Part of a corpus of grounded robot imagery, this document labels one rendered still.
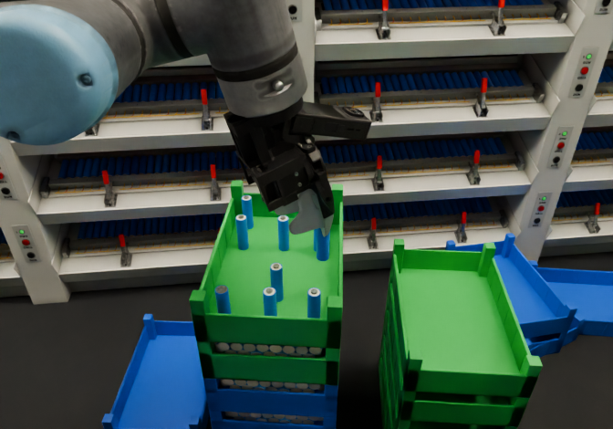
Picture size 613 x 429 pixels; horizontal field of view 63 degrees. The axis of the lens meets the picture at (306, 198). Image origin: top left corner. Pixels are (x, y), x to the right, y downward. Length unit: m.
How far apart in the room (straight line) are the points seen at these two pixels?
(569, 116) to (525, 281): 0.45
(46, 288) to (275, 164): 1.11
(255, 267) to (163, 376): 0.57
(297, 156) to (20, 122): 0.29
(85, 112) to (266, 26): 0.19
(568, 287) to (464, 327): 0.72
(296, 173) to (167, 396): 0.83
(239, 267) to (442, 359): 0.38
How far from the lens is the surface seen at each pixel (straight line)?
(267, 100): 0.51
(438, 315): 1.00
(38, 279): 1.56
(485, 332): 0.99
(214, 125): 1.23
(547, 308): 1.45
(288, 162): 0.56
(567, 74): 1.38
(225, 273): 0.82
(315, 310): 0.70
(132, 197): 1.37
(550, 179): 1.52
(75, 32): 0.38
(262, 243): 0.87
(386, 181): 1.37
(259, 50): 0.49
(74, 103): 0.37
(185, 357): 1.35
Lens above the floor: 1.03
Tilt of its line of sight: 34 degrees down
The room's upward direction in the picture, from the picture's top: straight up
